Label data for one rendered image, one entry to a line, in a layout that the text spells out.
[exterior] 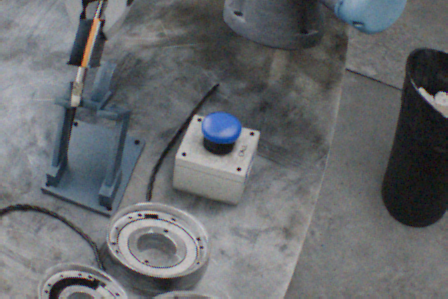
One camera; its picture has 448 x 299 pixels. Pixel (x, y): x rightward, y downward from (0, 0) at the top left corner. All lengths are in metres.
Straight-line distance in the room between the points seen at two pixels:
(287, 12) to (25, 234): 0.51
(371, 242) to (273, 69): 1.00
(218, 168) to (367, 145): 1.43
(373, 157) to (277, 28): 1.18
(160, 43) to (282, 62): 0.16
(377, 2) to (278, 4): 0.20
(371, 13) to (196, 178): 0.30
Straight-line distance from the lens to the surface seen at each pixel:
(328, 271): 1.86
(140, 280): 0.73
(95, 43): 0.72
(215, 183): 0.84
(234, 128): 0.83
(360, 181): 2.11
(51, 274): 0.72
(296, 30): 1.07
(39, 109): 0.95
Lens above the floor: 1.41
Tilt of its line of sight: 41 degrees down
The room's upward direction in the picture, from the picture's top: 9 degrees clockwise
